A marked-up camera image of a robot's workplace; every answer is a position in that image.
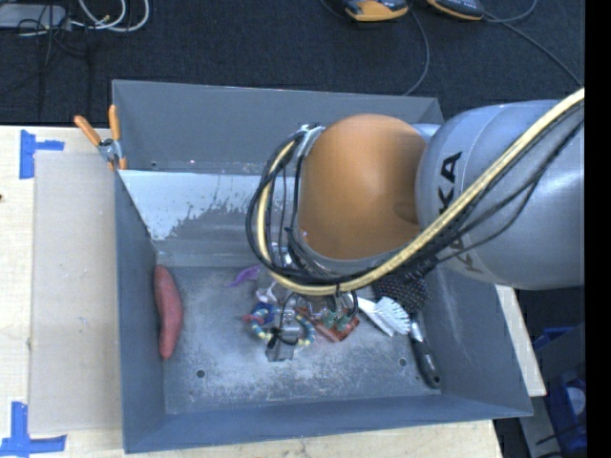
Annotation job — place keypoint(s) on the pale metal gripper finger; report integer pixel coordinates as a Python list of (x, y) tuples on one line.
[(280, 353)]

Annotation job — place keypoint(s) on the small white and purple toy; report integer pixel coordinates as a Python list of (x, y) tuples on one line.
[(265, 294)]

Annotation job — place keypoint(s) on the red-brown flat block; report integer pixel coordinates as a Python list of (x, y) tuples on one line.
[(340, 333)]

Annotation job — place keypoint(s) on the grey metal bin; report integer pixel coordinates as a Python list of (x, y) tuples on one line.
[(215, 380)]

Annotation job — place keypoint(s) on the purple plastic piece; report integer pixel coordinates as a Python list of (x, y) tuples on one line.
[(244, 276)]

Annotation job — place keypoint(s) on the red-brown sweet potato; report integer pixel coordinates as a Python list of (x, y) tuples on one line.
[(168, 310)]

